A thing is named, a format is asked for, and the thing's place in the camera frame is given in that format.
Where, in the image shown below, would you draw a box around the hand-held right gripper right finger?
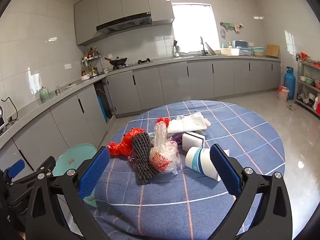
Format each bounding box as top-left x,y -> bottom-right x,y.
200,144 -> 293,240

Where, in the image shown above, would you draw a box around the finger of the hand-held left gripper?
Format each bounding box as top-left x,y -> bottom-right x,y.
37,156 -> 57,178
7,159 -> 38,188

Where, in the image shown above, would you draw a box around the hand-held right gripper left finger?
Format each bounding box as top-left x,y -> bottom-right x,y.
29,146 -> 118,240

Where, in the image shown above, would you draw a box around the teal round metal bin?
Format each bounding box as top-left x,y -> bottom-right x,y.
52,143 -> 99,208

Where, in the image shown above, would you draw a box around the white paper cup blue band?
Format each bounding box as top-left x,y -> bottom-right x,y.
185,146 -> 222,180

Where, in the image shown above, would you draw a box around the red plastic bag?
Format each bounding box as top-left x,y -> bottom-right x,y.
107,127 -> 150,159

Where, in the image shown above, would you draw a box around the white sponge block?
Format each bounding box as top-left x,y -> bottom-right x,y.
182,131 -> 206,152

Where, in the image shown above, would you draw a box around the black foam net sleeve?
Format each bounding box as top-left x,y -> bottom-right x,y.
131,131 -> 160,185

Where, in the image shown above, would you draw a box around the grey speckled kitchen counter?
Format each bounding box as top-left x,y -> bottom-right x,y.
0,55 -> 282,150

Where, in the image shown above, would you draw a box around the blue plaid tablecloth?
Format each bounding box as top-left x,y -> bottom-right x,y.
90,100 -> 287,240

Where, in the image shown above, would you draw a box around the white paper towel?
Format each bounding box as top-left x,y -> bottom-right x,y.
166,111 -> 208,134

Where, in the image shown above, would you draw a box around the clear bag with red print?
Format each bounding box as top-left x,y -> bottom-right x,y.
149,140 -> 180,175

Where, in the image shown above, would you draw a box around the green teapot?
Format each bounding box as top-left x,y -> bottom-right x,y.
37,86 -> 52,102

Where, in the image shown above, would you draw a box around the crumpled clear plastic bag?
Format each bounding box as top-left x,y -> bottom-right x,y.
152,121 -> 168,153

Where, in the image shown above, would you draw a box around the red and white bucket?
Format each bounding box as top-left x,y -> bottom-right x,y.
277,85 -> 289,102

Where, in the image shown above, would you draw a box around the grey base cabinets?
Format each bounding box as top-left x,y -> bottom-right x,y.
0,60 -> 282,175

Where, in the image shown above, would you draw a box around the blue gas cylinder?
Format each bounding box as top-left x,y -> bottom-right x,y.
282,66 -> 296,100

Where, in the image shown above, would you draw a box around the metal spice rack with bottles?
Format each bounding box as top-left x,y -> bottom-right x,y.
80,46 -> 102,78

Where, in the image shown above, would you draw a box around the black wok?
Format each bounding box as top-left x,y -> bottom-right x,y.
104,57 -> 128,67

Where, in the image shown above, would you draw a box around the gas stove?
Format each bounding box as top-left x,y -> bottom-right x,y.
112,59 -> 154,70

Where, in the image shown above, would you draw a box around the metal shelf rack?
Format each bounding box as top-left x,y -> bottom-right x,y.
294,52 -> 320,117

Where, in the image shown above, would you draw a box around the green plastic basin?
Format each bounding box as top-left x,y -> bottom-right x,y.
251,46 -> 265,57

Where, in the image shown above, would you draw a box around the leaning grey board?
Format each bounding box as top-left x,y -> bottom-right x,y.
205,42 -> 218,55

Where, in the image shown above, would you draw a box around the blue dish box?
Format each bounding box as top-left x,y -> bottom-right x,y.
231,40 -> 253,55

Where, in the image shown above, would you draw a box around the wooden cutting board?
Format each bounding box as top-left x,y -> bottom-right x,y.
265,44 -> 280,58

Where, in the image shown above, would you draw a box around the bright window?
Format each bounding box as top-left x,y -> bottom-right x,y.
171,3 -> 220,54

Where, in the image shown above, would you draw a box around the hanging rags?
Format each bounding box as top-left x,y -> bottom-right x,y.
220,22 -> 244,33

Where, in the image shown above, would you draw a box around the black range hood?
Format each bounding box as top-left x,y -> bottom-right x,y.
96,12 -> 153,35

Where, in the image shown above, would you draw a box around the black power cable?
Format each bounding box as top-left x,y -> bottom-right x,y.
0,97 -> 19,126

